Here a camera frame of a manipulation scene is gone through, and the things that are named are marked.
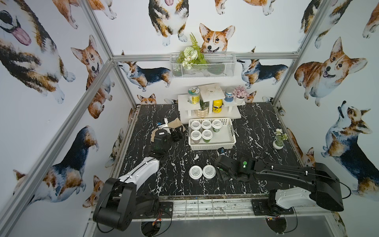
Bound blue white can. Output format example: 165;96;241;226
225;87;234;103

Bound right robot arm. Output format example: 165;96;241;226
214;155;344;212

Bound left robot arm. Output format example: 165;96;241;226
93;125;185;233

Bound white tiered shelf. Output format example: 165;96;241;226
178;84;246;124

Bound small white flower pot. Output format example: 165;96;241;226
273;128;288;150

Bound woven pot green plant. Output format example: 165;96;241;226
196;99;209;118

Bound white wire wall basket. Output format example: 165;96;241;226
170;52;236;78

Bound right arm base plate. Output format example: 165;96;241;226
251;199;295;217

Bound yogurt cup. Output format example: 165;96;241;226
202;165;216;179
190;120;202;131
201;119;212;130
202;129;213;143
189;166;203;180
190;130;202;144
212;119;223;132

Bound green fern white flowers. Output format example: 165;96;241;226
176;33;208;70

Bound pink flower pot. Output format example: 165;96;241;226
233;86;249;104

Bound yogurt cup back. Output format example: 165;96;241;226
212;119;223;132
190;120;202;131
190;130;202;144
201;119;212;130

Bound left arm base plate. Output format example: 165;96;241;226
133;200;173;219

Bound yellow jar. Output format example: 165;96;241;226
212;99;223;113

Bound green yellow tin can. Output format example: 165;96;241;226
188;87;200;104

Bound white plastic basket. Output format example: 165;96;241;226
188;118;236;151

